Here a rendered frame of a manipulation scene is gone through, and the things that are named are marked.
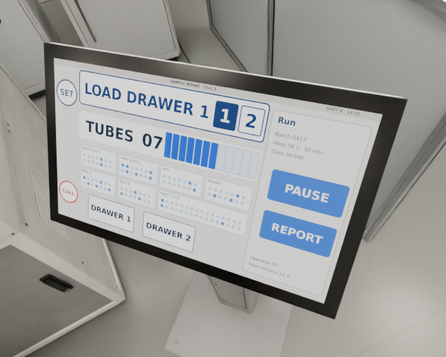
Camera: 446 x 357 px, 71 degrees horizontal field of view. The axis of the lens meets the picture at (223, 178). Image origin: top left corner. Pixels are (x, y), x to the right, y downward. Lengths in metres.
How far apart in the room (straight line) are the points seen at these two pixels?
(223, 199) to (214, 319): 1.04
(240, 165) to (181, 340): 1.12
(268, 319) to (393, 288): 0.56
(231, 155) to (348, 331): 1.19
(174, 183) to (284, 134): 0.18
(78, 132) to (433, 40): 0.86
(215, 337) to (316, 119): 1.17
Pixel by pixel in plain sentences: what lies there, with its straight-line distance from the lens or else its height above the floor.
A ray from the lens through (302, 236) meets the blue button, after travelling 0.45.
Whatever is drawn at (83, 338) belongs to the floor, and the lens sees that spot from 1.65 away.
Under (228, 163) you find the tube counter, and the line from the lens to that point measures 0.44.
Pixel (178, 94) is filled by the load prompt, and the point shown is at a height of 1.17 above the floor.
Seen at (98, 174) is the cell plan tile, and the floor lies 1.05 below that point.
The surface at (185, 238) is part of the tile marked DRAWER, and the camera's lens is 0.51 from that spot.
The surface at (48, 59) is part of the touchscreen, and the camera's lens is 0.59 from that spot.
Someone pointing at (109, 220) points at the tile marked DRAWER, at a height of 0.99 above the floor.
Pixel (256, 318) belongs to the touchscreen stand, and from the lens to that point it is 1.44.
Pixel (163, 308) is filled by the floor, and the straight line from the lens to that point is 1.54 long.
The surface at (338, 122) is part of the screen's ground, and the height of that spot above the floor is 1.17.
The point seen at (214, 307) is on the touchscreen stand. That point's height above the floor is 0.04.
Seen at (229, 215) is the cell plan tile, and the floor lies 1.05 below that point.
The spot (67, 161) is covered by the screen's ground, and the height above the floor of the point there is 1.06.
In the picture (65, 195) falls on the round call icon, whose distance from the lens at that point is 0.62.
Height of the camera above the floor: 1.46
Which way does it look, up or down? 56 degrees down
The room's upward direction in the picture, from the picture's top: 11 degrees counter-clockwise
